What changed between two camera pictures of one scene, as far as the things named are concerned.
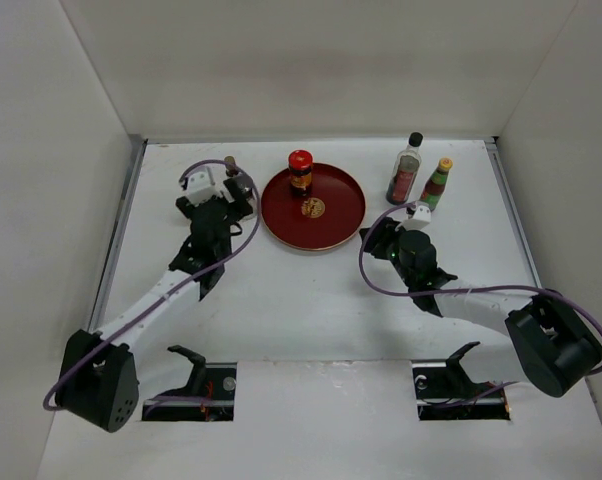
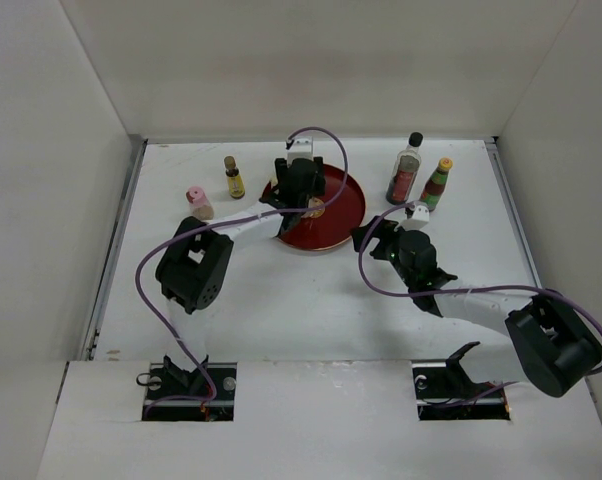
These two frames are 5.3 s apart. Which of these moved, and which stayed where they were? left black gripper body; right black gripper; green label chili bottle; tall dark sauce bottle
Moved: left black gripper body
Stayed: green label chili bottle; tall dark sauce bottle; right black gripper
